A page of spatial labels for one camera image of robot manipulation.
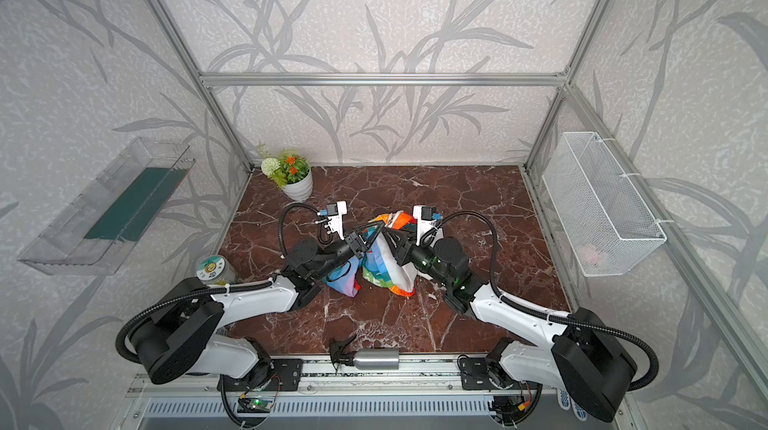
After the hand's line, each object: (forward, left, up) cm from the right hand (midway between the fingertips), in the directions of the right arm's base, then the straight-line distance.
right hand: (387, 221), depth 73 cm
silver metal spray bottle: (-26, +6, -22) cm, 35 cm away
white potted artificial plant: (+27, +34, -11) cm, 45 cm away
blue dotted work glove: (-35, -42, -25) cm, 60 cm away
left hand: (-1, 0, +2) cm, 2 cm away
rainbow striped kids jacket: (-6, +1, -12) cm, 14 cm away
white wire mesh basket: (-6, -46, +10) cm, 48 cm away
